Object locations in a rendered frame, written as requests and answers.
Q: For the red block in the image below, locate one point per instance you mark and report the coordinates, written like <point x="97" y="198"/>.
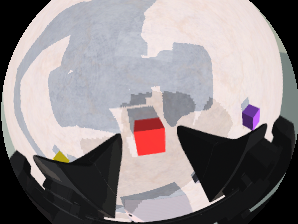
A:
<point x="149" y="136"/>

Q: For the small yellow block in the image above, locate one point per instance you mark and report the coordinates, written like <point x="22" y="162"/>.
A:
<point x="61" y="157"/>

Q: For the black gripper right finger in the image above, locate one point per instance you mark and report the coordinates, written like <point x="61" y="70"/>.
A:
<point x="214" y="158"/>

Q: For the purple block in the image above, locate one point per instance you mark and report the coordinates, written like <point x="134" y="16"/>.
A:
<point x="250" y="117"/>

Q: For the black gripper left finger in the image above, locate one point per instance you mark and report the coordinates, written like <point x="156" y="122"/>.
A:
<point x="94" y="176"/>

